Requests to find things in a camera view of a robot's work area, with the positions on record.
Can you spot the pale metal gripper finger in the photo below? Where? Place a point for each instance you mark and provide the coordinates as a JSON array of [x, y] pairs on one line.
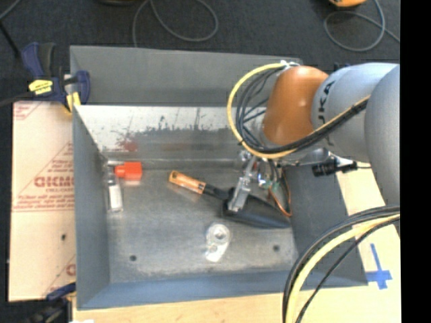
[[246, 190], [234, 200]]

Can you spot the clear glass piece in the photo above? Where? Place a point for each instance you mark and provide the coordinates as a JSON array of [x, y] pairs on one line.
[[217, 241]]

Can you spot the grey metal bin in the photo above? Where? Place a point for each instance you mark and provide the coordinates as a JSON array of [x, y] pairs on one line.
[[161, 234]]

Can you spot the clear spray bottle red head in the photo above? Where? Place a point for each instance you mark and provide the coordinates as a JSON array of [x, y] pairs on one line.
[[116, 194]]

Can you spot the brown cardboard board red print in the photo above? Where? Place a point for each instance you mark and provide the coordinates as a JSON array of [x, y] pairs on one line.
[[40, 167]]

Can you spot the black cylinder on white bracket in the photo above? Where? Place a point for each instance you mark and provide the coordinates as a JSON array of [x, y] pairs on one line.
[[324, 168]]

